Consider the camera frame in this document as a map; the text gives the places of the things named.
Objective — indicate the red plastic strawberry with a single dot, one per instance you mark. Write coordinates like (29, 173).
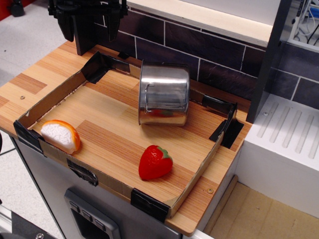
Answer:
(155, 162)

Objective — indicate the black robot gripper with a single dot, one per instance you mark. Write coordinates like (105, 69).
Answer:
(64, 9)

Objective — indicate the grey oven control panel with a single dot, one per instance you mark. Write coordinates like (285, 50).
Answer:
(91, 223)

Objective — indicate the orange and white toy slice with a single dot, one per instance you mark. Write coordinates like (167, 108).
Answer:
(61, 135)

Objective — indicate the white toy sink drainboard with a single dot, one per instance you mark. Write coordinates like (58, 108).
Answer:
(280, 154)

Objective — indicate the dark grey right post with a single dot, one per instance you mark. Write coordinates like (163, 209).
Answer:
(264, 83)

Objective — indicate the shiny metal pot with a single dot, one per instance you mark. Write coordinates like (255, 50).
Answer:
(164, 93)

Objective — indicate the cardboard fence with black tape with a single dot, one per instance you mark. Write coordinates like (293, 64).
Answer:
(101, 102)

